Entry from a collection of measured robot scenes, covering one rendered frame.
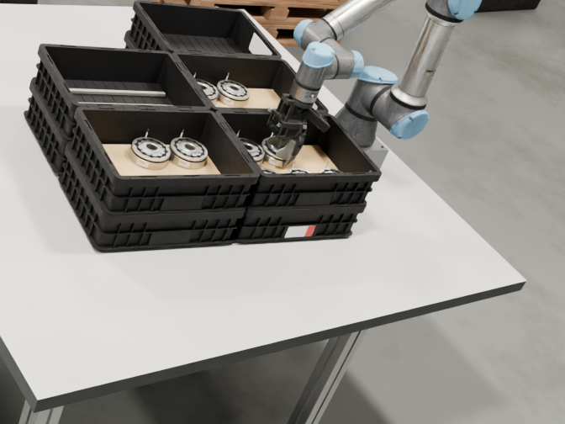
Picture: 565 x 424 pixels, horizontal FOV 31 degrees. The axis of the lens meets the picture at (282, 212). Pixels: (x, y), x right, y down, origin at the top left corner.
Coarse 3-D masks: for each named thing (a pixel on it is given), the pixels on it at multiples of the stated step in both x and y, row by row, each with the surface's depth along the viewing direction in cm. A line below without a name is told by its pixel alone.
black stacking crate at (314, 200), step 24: (240, 120) 282; (264, 120) 286; (312, 144) 302; (336, 144) 295; (360, 168) 287; (264, 192) 264; (288, 192) 268; (312, 192) 272; (336, 192) 276; (360, 192) 281
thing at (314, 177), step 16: (224, 112) 278; (240, 112) 281; (256, 112) 284; (240, 144) 267; (352, 144) 289; (368, 160) 284; (272, 176) 260; (288, 176) 262; (304, 176) 265; (320, 176) 268; (336, 176) 271; (352, 176) 274; (368, 176) 277
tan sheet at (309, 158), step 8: (304, 152) 296; (312, 152) 297; (320, 152) 299; (296, 160) 291; (304, 160) 292; (312, 160) 294; (320, 160) 296; (328, 160) 297; (272, 168) 283; (280, 168) 284; (288, 168) 286; (304, 168) 289; (312, 168) 290; (320, 168) 292; (336, 168) 295
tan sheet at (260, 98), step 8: (248, 88) 316; (256, 88) 318; (256, 96) 314; (264, 96) 315; (272, 96) 317; (216, 104) 301; (224, 104) 302; (248, 104) 307; (256, 104) 309; (264, 104) 311; (272, 104) 313
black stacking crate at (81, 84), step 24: (48, 48) 274; (72, 72) 283; (96, 72) 286; (120, 72) 290; (144, 72) 294; (168, 72) 294; (48, 96) 271; (96, 96) 282; (120, 96) 286; (144, 96) 291; (168, 96) 294; (192, 96) 283; (72, 120) 259
